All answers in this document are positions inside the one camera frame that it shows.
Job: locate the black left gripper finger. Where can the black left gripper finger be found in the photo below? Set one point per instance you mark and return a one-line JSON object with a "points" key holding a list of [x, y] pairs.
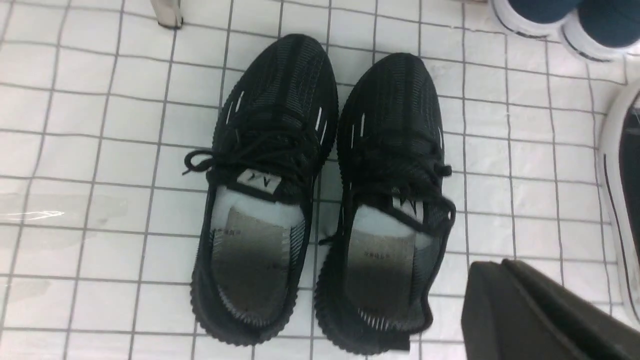
{"points": [[511, 311]]}

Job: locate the black knit sneaker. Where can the black knit sneaker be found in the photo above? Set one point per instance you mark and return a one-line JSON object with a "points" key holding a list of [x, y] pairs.
{"points": [[371, 294], [273, 135]]}

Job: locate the metal shoe rack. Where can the metal shoe rack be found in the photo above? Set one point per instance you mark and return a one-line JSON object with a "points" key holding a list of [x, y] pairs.
{"points": [[168, 13]]}

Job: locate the black canvas sneaker left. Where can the black canvas sneaker left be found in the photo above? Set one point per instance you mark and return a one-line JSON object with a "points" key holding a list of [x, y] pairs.
{"points": [[619, 174]]}

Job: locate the navy canvas shoe left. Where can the navy canvas shoe left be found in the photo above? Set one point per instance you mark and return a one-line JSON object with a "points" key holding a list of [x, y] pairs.
{"points": [[533, 19]]}

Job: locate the navy canvas shoe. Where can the navy canvas shoe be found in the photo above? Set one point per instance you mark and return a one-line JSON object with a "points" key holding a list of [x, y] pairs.
{"points": [[533, 19], [602, 31]]}

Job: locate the navy canvas shoe right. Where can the navy canvas shoe right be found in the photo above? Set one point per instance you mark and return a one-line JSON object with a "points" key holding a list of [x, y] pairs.
{"points": [[602, 31]]}

